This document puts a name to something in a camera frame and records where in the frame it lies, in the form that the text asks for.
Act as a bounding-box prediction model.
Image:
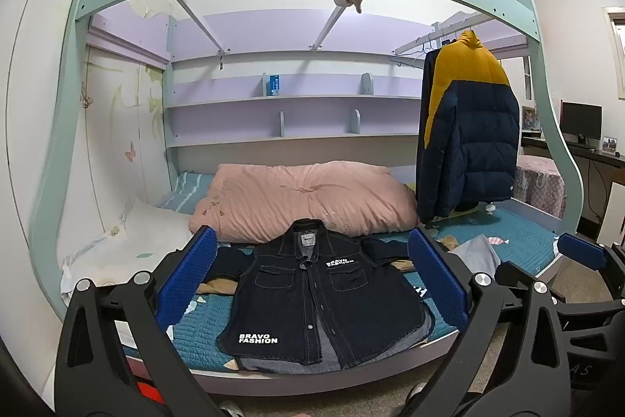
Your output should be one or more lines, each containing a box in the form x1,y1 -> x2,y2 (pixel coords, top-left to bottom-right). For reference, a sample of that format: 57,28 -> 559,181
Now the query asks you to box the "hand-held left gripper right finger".
400,226 -> 573,417

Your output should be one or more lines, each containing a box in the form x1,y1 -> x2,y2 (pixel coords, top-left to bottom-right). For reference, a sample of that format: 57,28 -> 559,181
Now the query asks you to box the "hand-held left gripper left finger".
54,226 -> 230,417

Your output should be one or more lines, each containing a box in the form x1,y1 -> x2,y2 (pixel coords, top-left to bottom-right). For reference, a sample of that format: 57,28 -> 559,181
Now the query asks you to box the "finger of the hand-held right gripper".
494,261 -> 567,303
557,232 -> 625,274

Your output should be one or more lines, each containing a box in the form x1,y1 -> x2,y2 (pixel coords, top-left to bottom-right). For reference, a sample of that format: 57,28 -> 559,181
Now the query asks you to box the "dark denim jacket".
198,219 -> 435,371

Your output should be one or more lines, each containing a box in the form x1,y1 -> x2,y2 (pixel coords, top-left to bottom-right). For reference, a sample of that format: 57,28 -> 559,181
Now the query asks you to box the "tan garment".
198,237 -> 460,297

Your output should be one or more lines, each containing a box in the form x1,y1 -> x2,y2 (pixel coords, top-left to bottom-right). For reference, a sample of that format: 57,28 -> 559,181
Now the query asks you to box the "light grey garment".
446,234 -> 501,281

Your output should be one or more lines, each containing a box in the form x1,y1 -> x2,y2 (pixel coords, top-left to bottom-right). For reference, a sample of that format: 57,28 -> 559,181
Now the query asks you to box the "white board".
598,183 -> 625,244

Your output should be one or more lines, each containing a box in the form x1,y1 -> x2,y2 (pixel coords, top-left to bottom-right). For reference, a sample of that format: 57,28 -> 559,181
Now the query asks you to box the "white pillow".
59,197 -> 193,305

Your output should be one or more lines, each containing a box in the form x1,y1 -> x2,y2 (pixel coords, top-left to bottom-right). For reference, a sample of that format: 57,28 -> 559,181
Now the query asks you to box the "pink patterned cover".
515,154 -> 567,217

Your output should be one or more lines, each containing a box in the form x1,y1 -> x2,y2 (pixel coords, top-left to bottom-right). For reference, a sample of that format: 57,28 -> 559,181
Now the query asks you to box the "dark wooden desk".
520,131 -> 625,242

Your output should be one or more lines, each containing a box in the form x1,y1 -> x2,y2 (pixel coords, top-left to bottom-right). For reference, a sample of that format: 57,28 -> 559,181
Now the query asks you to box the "black computer monitor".
561,101 -> 603,144

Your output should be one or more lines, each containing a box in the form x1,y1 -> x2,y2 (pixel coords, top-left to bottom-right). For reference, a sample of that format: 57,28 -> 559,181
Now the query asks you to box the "yellow and navy puffer jacket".
415,31 -> 521,225

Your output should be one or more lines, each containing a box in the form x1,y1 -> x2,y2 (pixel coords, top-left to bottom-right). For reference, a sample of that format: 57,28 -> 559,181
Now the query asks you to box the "pink quilt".
189,161 -> 420,244

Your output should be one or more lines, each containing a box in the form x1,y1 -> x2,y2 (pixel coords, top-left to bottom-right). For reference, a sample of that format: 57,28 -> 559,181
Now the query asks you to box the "white butterfly wardrobe door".
80,46 -> 167,208

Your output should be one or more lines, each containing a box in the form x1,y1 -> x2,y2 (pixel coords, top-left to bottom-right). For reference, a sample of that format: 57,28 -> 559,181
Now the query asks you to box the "purple wall shelf unit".
88,2 -> 489,149

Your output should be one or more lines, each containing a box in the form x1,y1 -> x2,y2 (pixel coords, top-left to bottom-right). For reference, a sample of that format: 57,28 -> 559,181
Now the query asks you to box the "white clothes rail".
393,14 -> 489,56

